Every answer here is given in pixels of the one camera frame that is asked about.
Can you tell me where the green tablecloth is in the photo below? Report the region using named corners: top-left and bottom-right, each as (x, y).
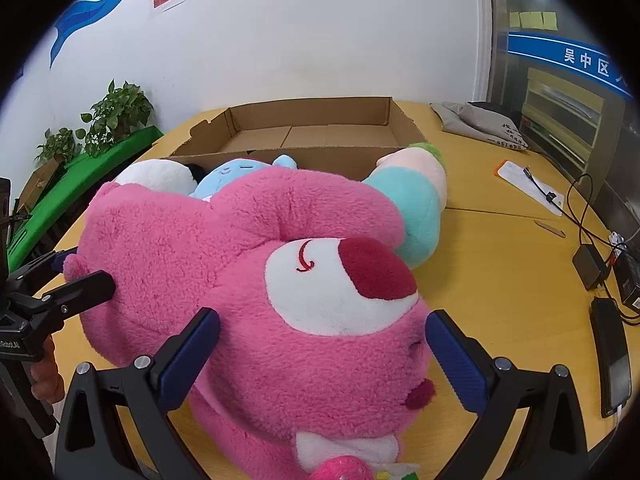
top-left (7, 126), bottom-right (165, 261)

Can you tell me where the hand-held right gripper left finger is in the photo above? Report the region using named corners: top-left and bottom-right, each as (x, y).
top-left (54, 306), bottom-right (221, 480)

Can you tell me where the small brown box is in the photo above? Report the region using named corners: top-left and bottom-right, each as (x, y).
top-left (15, 160), bottom-right (66, 213)

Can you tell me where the black smartphone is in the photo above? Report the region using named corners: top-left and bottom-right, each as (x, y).
top-left (591, 297), bottom-right (632, 418)

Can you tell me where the small potted green plant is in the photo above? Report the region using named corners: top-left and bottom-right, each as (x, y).
top-left (36, 128), bottom-right (86, 166)

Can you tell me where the blue wall stripe decal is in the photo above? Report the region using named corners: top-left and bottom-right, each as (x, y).
top-left (50, 0), bottom-right (166, 68)

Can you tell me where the white plush toy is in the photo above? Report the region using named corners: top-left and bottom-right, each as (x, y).
top-left (114, 159), bottom-right (198, 196)

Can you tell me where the large potted green plant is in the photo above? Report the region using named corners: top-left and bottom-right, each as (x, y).
top-left (82, 79), bottom-right (155, 158)

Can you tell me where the short black cable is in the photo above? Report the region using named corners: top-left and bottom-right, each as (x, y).
top-left (522, 166), bottom-right (563, 208)

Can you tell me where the black power adapter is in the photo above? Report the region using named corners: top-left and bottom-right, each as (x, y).
top-left (572, 244), bottom-right (608, 290)

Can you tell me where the person's left hand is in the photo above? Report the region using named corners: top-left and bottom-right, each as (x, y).
top-left (29, 334), bottom-right (67, 406)

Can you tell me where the brown cardboard box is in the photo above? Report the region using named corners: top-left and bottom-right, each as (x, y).
top-left (152, 96), bottom-right (431, 183)

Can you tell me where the blue plush toy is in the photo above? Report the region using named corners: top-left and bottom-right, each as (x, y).
top-left (190, 155), bottom-right (301, 203)

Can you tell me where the long black cable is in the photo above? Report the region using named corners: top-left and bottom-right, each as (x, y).
top-left (565, 174), bottom-right (640, 318)

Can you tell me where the black carton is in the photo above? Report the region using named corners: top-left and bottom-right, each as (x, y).
top-left (612, 252), bottom-right (640, 311)

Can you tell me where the green-haired plush doll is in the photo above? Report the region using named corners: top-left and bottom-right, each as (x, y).
top-left (360, 142), bottom-right (448, 268)

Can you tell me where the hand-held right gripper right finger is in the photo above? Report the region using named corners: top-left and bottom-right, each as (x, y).
top-left (425, 309), bottom-right (588, 480)

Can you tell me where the blue door banner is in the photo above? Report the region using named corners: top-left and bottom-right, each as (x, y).
top-left (507, 31), bottom-right (633, 98)

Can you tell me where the pink plush bear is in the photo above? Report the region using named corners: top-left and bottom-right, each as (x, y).
top-left (62, 165), bottom-right (436, 480)

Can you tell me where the printed canvas bag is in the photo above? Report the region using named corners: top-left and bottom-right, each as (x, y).
top-left (460, 104), bottom-right (530, 151)

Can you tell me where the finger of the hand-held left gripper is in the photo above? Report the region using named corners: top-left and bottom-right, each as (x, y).
top-left (15, 270), bottom-right (117, 341)
top-left (2, 246), bottom-right (81, 301)

